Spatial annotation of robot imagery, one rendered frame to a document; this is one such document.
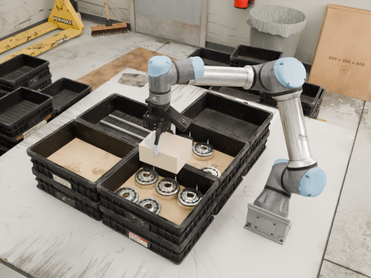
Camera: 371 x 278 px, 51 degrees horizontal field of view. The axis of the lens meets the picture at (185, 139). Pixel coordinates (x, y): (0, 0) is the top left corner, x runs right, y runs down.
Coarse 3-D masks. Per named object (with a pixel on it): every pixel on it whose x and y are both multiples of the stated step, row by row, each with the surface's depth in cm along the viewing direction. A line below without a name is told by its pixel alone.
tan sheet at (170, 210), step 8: (128, 184) 168; (144, 192) 165; (152, 192) 165; (160, 200) 161; (168, 200) 162; (176, 200) 162; (168, 208) 158; (176, 208) 158; (168, 216) 155; (176, 216) 155; (184, 216) 155
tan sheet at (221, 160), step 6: (192, 156) 185; (216, 156) 185; (222, 156) 185; (228, 156) 186; (186, 162) 181; (192, 162) 181; (198, 162) 181; (204, 162) 182; (210, 162) 182; (216, 162) 182; (222, 162) 182; (228, 162) 182; (198, 168) 178; (216, 168) 178; (222, 168) 178
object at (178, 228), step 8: (136, 152) 170; (128, 160) 166; (184, 168) 163; (208, 176) 159; (216, 184) 156; (104, 192) 151; (112, 192) 150; (120, 200) 148; (128, 200) 147; (200, 200) 148; (136, 208) 145; (144, 208) 144; (200, 208) 148; (152, 216) 142; (160, 216) 141; (192, 216) 143; (168, 224) 139; (176, 224) 139; (184, 224) 139
